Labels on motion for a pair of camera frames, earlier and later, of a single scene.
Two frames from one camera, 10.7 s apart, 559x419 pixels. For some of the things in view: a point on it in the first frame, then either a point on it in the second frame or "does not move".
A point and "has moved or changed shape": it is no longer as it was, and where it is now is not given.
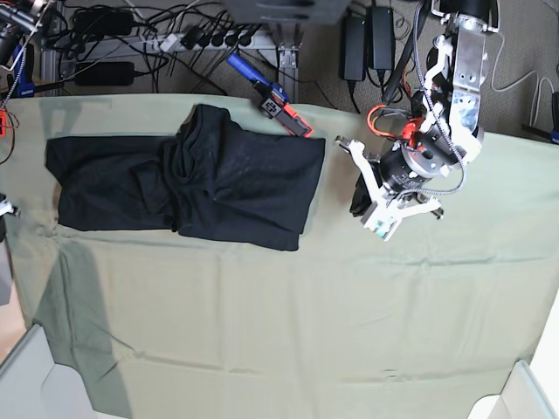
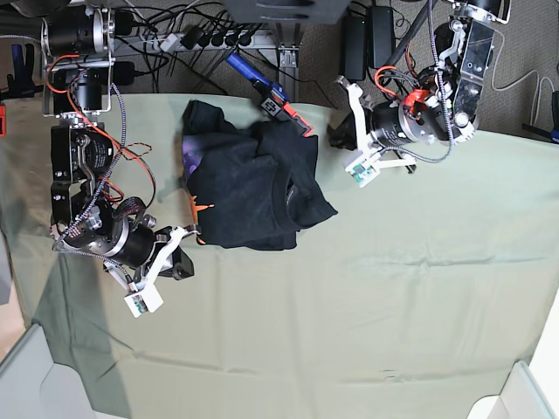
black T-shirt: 213,182 has moved or changed shape
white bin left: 32,386 does not move
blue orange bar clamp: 272,97 does not move
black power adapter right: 381,38 does not move
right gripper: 392,206 to 366,145
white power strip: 212,41 does not move
